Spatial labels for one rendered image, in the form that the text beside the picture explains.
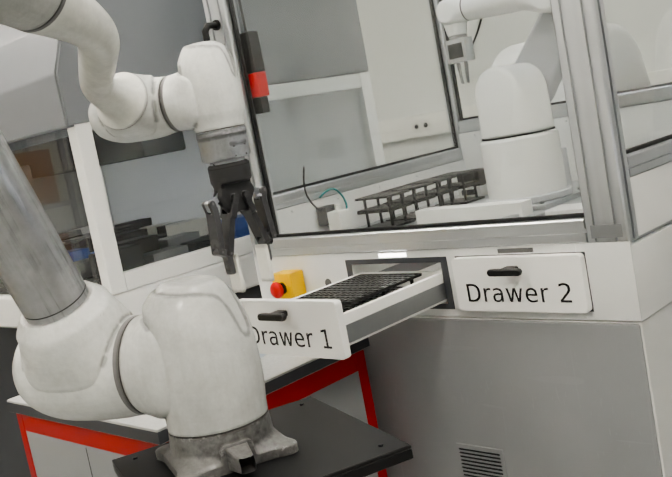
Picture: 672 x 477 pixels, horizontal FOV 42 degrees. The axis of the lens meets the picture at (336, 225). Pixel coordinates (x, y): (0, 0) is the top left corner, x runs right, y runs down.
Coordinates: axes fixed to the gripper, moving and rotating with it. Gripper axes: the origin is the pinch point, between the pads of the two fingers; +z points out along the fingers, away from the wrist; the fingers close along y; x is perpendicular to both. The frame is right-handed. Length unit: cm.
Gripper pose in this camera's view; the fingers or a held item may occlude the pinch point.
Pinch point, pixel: (250, 270)
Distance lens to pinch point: 158.7
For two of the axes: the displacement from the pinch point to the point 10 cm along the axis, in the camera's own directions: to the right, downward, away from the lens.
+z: 1.9, 9.7, 1.4
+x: -7.1, 0.4, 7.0
